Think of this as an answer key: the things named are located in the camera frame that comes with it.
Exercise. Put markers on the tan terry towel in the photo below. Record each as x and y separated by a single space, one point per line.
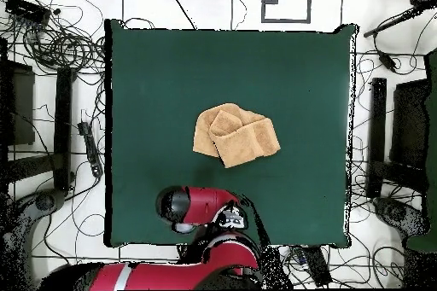
239 140

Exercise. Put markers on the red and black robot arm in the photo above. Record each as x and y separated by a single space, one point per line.
205 202

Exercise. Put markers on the dark green tablecloth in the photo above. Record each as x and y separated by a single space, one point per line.
164 82

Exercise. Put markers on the black power strip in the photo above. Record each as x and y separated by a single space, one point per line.
90 147
315 267

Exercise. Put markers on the black stand base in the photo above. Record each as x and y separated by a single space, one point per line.
47 200
399 216

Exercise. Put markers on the black power adapter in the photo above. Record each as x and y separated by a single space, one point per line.
387 61

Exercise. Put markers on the black tripod leg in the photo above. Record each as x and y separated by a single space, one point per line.
392 21

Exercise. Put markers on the black electronics box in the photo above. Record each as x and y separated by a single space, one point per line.
27 9

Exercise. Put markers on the black metal frame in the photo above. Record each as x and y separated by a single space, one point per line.
377 127
63 127

